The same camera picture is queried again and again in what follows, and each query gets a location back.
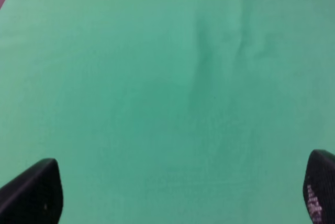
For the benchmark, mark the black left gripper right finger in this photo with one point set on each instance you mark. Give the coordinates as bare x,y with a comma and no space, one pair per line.
318,187

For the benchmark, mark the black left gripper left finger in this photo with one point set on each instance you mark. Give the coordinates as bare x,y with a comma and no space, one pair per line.
34,196

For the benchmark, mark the green tablecloth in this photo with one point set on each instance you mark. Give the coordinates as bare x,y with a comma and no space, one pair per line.
169,111

